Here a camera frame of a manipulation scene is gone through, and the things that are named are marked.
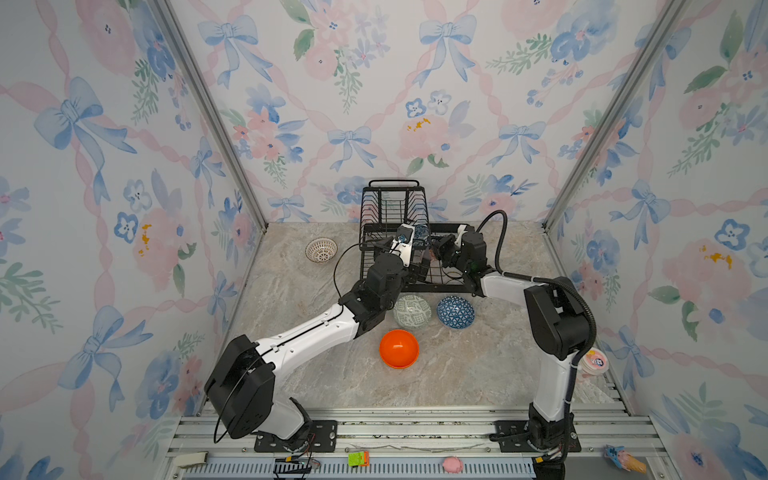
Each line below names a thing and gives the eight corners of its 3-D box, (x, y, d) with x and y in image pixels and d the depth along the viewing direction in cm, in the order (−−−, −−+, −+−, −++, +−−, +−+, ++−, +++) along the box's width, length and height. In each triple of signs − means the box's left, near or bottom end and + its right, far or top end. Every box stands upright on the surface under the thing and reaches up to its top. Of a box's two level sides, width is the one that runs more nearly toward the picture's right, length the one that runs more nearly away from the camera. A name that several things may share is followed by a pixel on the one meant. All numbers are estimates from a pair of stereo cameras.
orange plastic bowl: (379, 370, 86) (379, 365, 83) (380, 335, 93) (379, 329, 89) (419, 370, 86) (420, 365, 83) (417, 335, 93) (418, 329, 89)
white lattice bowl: (306, 262, 110) (303, 254, 107) (310, 245, 115) (307, 237, 112) (336, 262, 110) (334, 254, 107) (338, 245, 115) (337, 237, 112)
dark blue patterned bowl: (438, 328, 95) (440, 321, 91) (435, 303, 100) (437, 295, 96) (472, 328, 95) (476, 321, 91) (467, 303, 100) (471, 295, 96)
